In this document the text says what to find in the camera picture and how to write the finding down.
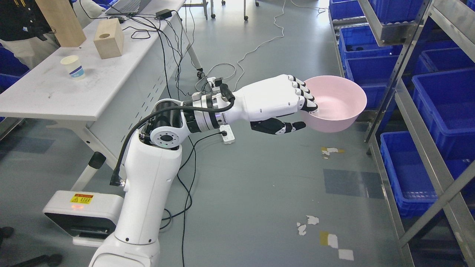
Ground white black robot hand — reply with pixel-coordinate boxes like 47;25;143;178
234;74;318;135

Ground pink plastic bowl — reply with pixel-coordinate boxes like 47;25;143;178
300;75;367;132

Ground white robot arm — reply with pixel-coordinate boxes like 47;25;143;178
89;92;244;267

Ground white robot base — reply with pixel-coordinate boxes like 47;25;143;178
43;190;124;247

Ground steel shelf rack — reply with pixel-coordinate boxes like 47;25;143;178
329;0;475;267

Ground white power strip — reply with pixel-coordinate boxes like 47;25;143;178
219;124;235;144

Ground white desk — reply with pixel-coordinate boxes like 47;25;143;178
1;0;202;168

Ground wooden block with hole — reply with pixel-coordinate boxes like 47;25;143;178
94;17;124;59

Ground paper cup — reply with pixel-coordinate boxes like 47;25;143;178
60;55;85;80

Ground tall wooden block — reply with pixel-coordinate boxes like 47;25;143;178
35;0;86;47

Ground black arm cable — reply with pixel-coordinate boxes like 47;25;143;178
109;83;236;186

